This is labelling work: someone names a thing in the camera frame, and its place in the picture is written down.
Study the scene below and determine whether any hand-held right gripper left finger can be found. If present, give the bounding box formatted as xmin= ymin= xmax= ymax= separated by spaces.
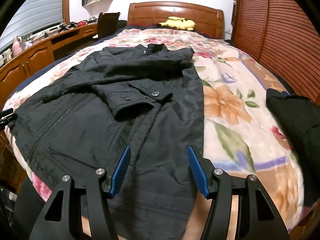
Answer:
xmin=30 ymin=145 xmax=131 ymax=240

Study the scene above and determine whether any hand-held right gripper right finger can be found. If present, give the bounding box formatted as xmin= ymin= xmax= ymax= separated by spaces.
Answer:
xmin=188 ymin=145 xmax=290 ymax=240

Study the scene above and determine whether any black jacket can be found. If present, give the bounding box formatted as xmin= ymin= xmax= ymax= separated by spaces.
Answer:
xmin=4 ymin=44 xmax=207 ymax=240

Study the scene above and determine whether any wooden desk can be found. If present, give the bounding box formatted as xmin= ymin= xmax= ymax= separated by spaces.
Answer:
xmin=0 ymin=21 xmax=99 ymax=190

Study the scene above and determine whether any white fence ornament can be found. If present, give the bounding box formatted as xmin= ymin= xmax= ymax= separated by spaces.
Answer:
xmin=0 ymin=49 xmax=12 ymax=63

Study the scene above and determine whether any pink toy figure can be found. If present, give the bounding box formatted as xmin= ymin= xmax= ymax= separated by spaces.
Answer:
xmin=11 ymin=36 xmax=23 ymax=55

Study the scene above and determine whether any floral blanket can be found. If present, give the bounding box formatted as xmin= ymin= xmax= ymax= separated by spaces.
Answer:
xmin=2 ymin=27 xmax=308 ymax=240

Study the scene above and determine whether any grey window blind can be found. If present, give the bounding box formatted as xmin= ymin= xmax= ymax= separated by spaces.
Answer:
xmin=0 ymin=0 xmax=65 ymax=53

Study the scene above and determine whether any black gadget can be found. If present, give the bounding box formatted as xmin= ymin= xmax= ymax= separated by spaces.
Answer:
xmin=59 ymin=22 xmax=78 ymax=31

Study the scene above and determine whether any dark cloth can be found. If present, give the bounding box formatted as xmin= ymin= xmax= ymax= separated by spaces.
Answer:
xmin=266 ymin=89 xmax=320 ymax=205

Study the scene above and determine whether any dark brown chair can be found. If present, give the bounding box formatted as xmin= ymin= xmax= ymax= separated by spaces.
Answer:
xmin=92 ymin=12 xmax=122 ymax=39

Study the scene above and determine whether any yellow plush toy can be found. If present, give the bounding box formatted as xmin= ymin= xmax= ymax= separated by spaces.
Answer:
xmin=157 ymin=16 xmax=196 ymax=32

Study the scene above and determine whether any wooden bed headboard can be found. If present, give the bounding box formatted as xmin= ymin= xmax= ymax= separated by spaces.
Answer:
xmin=127 ymin=2 xmax=224 ymax=38

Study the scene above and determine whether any wooden louvered wardrobe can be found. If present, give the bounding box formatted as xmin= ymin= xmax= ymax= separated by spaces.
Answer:
xmin=230 ymin=0 xmax=320 ymax=103

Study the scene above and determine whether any wooden window frame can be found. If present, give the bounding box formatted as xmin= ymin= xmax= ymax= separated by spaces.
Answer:
xmin=61 ymin=0 xmax=72 ymax=25

